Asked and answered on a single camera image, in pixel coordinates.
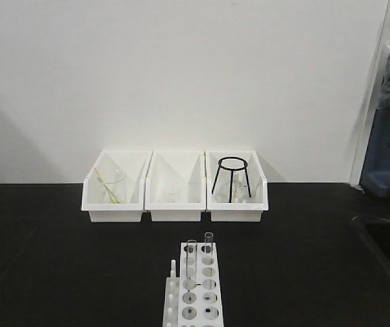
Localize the clear glass test tube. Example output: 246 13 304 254
205 232 214 257
185 239 198 290

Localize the clear glass test tube right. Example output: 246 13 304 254
205 232 214 257

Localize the white right storage bin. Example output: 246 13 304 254
205 151 269 222

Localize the clear glass beaker left bin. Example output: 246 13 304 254
98 169 127 204

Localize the white left storage bin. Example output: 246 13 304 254
81 150 152 222

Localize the white test tube rack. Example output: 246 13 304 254
162 242 224 326

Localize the yellow green stirring rod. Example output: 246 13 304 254
93 168 121 204

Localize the white storage bin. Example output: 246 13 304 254
145 151 207 221
205 151 269 222
81 150 152 222

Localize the black metal tripod stand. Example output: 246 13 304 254
211 156 252 203

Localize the white middle storage bin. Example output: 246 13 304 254
145 151 207 221

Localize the clear glass test tube left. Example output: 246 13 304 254
185 239 198 290

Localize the clear glassware in right bin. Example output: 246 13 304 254
214 173 263 203

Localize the small glass beaker middle bin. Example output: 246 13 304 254
162 185 180 203

